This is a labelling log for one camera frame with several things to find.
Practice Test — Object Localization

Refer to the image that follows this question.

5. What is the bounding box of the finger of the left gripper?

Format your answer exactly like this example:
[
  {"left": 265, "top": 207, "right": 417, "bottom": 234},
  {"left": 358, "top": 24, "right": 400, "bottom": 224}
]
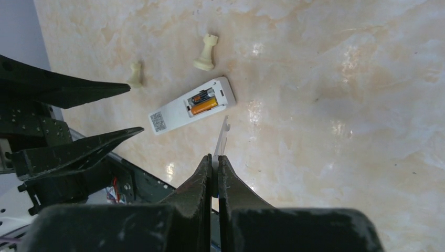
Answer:
[{"left": 11, "top": 127, "right": 144, "bottom": 181}]

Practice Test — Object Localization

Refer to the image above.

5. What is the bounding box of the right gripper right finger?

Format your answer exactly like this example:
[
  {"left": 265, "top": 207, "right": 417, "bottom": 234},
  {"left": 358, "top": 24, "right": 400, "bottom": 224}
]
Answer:
[{"left": 218, "top": 155, "right": 385, "bottom": 251}]

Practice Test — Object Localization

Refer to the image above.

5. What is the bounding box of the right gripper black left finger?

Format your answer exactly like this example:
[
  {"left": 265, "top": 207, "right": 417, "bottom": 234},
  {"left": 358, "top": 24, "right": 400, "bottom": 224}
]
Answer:
[{"left": 17, "top": 155, "right": 212, "bottom": 251}]

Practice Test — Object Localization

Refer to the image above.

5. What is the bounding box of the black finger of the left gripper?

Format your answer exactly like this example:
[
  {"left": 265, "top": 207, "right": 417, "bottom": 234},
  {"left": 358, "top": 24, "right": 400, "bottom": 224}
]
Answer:
[{"left": 1, "top": 55, "right": 131, "bottom": 109}]

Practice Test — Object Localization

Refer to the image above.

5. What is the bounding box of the white battery cover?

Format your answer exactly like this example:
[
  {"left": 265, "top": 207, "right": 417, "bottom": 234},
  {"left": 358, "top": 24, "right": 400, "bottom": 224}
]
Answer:
[{"left": 211, "top": 115, "right": 231, "bottom": 171}]

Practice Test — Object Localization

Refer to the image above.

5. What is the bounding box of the white remote control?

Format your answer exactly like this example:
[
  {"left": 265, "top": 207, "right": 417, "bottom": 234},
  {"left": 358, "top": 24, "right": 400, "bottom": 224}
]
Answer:
[{"left": 149, "top": 76, "right": 236, "bottom": 135}]

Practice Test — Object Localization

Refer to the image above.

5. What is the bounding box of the orange battery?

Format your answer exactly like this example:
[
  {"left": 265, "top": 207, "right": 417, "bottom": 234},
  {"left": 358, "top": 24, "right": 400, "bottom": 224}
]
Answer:
[{"left": 190, "top": 97, "right": 218, "bottom": 116}]

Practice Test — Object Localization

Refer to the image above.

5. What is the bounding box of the black battery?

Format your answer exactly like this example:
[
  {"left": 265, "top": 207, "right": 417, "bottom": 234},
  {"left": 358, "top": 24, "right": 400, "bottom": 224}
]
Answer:
[{"left": 188, "top": 88, "right": 215, "bottom": 107}]

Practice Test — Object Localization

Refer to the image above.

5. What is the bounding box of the wooden chess pawn left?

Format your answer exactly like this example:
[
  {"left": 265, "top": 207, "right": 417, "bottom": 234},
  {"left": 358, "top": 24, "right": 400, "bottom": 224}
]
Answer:
[{"left": 126, "top": 61, "right": 142, "bottom": 88}]

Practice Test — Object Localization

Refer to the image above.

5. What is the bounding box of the wooden chess pawn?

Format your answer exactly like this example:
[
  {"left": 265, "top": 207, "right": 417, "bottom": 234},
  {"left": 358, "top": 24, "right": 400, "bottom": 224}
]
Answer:
[
  {"left": 126, "top": 61, "right": 142, "bottom": 88},
  {"left": 193, "top": 34, "right": 219, "bottom": 71}
]

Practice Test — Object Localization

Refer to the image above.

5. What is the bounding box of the wooden chess pawn right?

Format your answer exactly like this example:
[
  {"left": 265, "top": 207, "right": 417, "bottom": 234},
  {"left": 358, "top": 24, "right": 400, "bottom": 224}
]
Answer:
[{"left": 193, "top": 34, "right": 219, "bottom": 71}]

